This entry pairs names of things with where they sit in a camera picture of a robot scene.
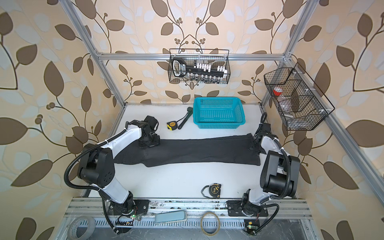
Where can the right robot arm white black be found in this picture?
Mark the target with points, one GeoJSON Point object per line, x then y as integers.
{"type": "Point", "coordinates": [280, 173]}

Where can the side black wire basket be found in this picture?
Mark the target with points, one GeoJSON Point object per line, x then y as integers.
{"type": "Point", "coordinates": [302, 105]}

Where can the black tape measure with strap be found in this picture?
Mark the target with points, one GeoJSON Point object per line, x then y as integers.
{"type": "Point", "coordinates": [214, 191]}

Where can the teal plastic basket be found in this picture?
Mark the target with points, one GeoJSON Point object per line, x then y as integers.
{"type": "Point", "coordinates": [218, 113]}

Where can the yellow black tape measure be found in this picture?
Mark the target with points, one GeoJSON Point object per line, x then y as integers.
{"type": "Point", "coordinates": [173, 125]}

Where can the aluminium frame rail front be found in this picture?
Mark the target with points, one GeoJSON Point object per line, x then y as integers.
{"type": "Point", "coordinates": [290, 209]}

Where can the red white item in basket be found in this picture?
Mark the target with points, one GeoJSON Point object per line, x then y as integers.
{"type": "Point", "coordinates": [277, 91]}

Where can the black trousers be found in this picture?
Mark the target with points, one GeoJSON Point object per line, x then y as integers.
{"type": "Point", "coordinates": [233, 150]}

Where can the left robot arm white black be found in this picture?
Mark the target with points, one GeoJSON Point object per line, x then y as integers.
{"type": "Point", "coordinates": [96, 162]}

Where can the light blue flat case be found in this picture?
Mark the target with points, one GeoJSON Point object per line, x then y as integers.
{"type": "Point", "coordinates": [171, 217]}

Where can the clear tape roll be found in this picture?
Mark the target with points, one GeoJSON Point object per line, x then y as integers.
{"type": "Point", "coordinates": [81, 228]}

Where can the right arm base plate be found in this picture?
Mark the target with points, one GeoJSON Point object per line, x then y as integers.
{"type": "Point", "coordinates": [240, 209]}

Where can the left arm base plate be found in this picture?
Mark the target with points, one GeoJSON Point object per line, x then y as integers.
{"type": "Point", "coordinates": [130, 207]}

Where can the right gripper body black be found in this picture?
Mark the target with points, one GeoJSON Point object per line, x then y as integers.
{"type": "Point", "coordinates": [258, 149]}

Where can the rear black wire basket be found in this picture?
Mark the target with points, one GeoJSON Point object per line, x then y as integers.
{"type": "Point", "coordinates": [209, 55]}

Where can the black socket set holder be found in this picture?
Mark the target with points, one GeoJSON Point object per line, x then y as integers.
{"type": "Point", "coordinates": [182, 68]}

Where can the dark green handled tool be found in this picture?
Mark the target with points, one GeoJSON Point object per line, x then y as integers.
{"type": "Point", "coordinates": [185, 119]}

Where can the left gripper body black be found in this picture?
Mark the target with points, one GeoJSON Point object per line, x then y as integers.
{"type": "Point", "coordinates": [151, 141]}

